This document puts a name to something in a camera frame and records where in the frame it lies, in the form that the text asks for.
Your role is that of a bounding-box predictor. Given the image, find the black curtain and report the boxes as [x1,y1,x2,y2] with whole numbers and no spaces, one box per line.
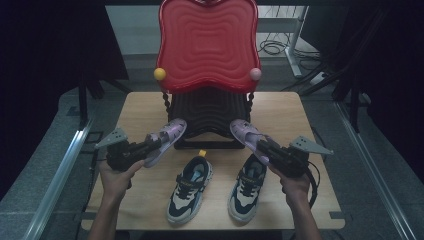
[299,0,424,184]
[0,0,130,201]

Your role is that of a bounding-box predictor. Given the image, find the red and black shoe rack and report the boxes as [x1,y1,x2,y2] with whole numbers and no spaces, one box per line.
[153,0,263,150]

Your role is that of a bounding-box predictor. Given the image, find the purple sandal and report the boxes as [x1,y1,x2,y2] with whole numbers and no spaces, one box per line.
[229,118,272,166]
[143,118,188,169]

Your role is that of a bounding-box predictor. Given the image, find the black metal stand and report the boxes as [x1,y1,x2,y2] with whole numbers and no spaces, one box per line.
[349,79,362,134]
[77,71,90,128]

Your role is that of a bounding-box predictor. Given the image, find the person's right hand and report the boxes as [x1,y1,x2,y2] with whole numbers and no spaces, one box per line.
[267,164,311,203]

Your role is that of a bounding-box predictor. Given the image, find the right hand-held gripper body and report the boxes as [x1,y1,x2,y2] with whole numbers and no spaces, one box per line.
[271,135,335,179]

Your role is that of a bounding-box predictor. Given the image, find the aluminium rail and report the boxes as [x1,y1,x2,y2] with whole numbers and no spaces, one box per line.
[21,119,95,240]
[334,101,412,240]

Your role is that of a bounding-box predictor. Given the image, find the black floor cables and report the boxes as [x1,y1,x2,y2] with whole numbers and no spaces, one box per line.
[257,5,322,62]

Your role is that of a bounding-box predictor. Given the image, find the person's left hand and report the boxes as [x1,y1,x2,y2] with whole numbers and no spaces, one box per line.
[98,159,146,201]

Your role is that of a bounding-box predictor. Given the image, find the navy and white sneaker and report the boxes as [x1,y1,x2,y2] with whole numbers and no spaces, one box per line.
[227,153,268,224]
[166,149,214,225]

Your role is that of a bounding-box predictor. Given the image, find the white power strip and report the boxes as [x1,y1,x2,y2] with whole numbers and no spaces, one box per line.
[309,71,328,86]

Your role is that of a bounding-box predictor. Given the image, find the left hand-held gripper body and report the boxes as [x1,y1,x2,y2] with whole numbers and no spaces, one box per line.
[94,127,150,173]

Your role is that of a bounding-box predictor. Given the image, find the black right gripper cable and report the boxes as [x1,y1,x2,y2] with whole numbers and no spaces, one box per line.
[303,159,320,210]

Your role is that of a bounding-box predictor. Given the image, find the white metal desk frame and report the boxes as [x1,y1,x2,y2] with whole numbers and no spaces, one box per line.
[256,5,310,80]

